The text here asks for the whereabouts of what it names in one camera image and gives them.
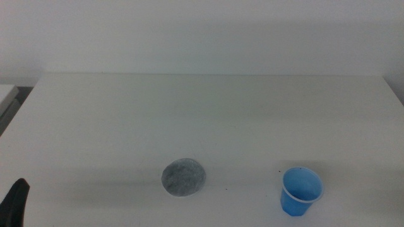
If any blue plastic cup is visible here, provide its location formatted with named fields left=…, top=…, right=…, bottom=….
left=280, top=166, right=324, bottom=218

